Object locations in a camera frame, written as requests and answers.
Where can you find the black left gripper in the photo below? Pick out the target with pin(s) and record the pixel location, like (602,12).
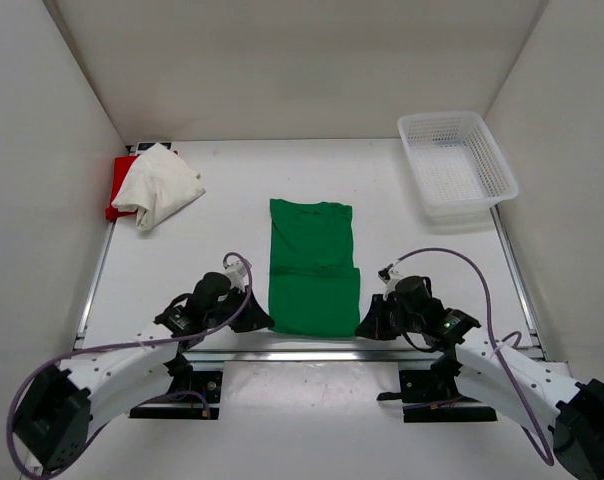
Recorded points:
(253,316)

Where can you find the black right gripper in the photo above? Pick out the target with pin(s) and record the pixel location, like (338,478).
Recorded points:
(374,326)

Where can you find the green garment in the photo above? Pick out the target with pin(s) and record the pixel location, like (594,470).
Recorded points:
(314,285)

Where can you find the white t shirt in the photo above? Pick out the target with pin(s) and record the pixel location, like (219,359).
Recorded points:
(158,185)

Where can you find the red t shirt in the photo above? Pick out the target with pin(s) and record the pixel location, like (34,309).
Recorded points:
(121,167)

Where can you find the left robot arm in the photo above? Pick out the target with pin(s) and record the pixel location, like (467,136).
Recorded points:
(63,405)

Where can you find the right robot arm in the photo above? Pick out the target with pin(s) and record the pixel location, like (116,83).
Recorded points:
(566,413)

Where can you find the white plastic mesh basket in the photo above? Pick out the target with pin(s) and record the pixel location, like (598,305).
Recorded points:
(456,163)

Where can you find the dark card behind red shirt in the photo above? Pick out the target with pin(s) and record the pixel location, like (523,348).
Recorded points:
(145,146)

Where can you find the aluminium rail front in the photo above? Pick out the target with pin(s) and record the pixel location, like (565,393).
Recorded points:
(310,356)

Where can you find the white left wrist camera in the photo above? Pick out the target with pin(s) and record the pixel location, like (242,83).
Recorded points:
(236,272)

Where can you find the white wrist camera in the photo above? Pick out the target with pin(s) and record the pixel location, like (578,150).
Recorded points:
(236,272)
(390,277)

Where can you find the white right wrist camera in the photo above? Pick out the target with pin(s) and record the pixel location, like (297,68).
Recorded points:
(390,277)

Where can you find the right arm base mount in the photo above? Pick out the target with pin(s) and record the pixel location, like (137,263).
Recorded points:
(430,395)

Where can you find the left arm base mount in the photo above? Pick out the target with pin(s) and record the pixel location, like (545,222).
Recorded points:
(192,395)

